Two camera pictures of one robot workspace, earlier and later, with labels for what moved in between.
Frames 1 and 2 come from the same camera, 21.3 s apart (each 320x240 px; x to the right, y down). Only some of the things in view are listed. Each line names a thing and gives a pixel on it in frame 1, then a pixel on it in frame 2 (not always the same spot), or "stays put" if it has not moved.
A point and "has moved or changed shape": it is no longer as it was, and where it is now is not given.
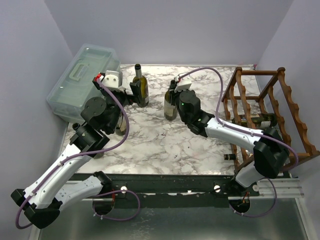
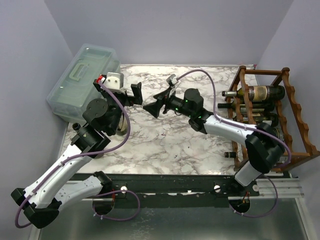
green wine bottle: [265, 120] stays put
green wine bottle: [144, 86] -> [259, 93]
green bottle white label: [170, 112] has moved or changed shape
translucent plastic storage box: [74, 86] stays put
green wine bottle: [75, 126] stays put
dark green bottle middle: [121, 128] stays put
